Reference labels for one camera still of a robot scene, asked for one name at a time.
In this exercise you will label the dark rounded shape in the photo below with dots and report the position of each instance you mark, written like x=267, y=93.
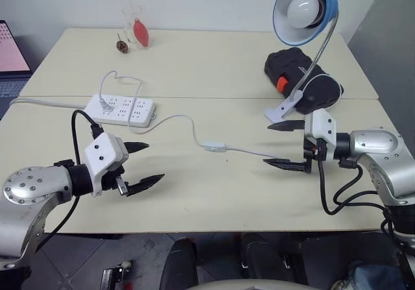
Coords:
x=259, y=254
x=180, y=264

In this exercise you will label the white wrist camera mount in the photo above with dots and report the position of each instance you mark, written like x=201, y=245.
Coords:
x=100, y=150
x=321, y=124

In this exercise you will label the black metal caster frame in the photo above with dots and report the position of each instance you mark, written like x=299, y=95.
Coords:
x=111, y=275

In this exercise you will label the white light bulb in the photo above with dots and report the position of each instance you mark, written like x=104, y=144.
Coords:
x=303, y=9

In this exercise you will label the white power strip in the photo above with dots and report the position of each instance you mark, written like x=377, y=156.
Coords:
x=121, y=111

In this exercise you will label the red rubber bulb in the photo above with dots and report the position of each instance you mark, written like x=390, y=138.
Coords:
x=140, y=32

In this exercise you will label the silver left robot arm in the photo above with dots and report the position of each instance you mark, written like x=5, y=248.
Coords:
x=32, y=183

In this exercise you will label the laptop with pink screen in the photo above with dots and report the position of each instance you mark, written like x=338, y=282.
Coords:
x=9, y=50

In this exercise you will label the blue clip desk lamp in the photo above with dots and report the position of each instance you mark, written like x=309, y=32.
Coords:
x=288, y=33

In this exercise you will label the small brown spinning top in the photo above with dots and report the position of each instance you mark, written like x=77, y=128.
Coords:
x=122, y=46

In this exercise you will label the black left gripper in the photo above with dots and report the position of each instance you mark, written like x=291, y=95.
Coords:
x=120, y=181

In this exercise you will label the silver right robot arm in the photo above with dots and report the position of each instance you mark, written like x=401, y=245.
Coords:
x=376, y=140

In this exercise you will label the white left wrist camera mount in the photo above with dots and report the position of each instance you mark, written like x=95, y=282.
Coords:
x=100, y=150

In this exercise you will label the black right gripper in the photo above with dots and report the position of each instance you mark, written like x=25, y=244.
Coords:
x=316, y=150

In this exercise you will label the clear glass beaker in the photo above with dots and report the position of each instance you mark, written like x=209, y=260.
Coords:
x=129, y=24

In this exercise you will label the person's leg in blue jeans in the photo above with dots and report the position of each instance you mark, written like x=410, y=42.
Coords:
x=376, y=277

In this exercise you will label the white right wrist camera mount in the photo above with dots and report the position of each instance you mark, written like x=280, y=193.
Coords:
x=321, y=124

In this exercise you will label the black case with orange latch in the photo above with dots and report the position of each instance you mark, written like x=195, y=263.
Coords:
x=285, y=66

